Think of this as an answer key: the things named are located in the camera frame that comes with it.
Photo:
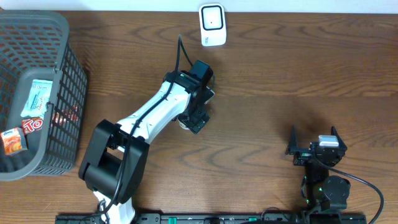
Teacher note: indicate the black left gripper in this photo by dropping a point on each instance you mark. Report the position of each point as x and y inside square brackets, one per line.
[198, 119]

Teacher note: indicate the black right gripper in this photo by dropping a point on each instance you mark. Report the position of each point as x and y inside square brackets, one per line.
[303, 154]

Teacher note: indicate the green lid white jar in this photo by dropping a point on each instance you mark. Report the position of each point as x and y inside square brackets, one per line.
[183, 126]

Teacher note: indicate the light blue snack packet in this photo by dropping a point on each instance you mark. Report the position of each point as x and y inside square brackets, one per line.
[39, 95]

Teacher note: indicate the red Top chocolate bar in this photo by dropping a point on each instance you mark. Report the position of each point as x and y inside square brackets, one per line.
[30, 125]

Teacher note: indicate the orange small carton box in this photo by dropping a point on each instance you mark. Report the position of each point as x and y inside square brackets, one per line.
[13, 141]

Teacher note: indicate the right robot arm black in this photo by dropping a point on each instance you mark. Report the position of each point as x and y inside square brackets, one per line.
[324, 192]

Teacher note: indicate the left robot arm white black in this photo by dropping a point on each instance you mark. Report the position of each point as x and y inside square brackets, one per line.
[115, 159]

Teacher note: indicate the white barcode scanner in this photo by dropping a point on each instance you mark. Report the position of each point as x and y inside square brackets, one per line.
[212, 25]

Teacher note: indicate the grey plastic basket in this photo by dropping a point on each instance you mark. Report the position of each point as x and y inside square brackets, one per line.
[34, 46]

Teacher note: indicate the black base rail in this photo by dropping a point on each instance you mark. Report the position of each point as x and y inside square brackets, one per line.
[155, 218]

